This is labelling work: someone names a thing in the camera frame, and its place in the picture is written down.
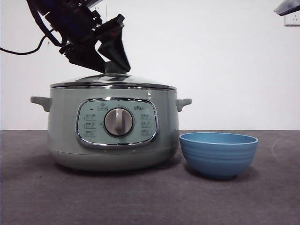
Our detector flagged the blue ribbed bowl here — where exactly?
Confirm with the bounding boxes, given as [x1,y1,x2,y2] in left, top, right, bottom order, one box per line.
[179,132,259,180]

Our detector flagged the pale green electric steamer pot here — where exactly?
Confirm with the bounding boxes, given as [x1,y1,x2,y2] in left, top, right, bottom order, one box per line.
[30,87,192,170]

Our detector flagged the glass lid with green knob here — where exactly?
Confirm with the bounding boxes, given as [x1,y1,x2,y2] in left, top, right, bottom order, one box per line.
[50,62,177,91]

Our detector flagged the black cable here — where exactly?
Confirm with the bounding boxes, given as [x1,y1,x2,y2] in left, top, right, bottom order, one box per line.
[0,35,51,56]

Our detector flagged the white wall socket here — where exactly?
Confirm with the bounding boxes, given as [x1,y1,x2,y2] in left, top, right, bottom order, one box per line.
[285,14,300,26]

